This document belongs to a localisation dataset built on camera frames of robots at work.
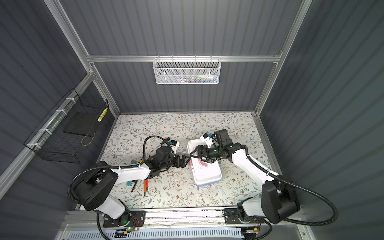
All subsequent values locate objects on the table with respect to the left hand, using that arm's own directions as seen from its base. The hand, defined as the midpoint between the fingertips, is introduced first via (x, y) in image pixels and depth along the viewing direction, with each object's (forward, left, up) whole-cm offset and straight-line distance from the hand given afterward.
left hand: (186, 157), depth 88 cm
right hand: (-6, -6, +9) cm, 12 cm away
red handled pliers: (-13, +23, -7) cm, 28 cm away
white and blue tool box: (-12, -10, +4) cm, 17 cm away
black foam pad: (+10, +52, +22) cm, 57 cm away
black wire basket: (-3, +59, +25) cm, 64 cm away
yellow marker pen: (+15, +46, +21) cm, 52 cm away
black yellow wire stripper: (-12, +30, -7) cm, 33 cm away
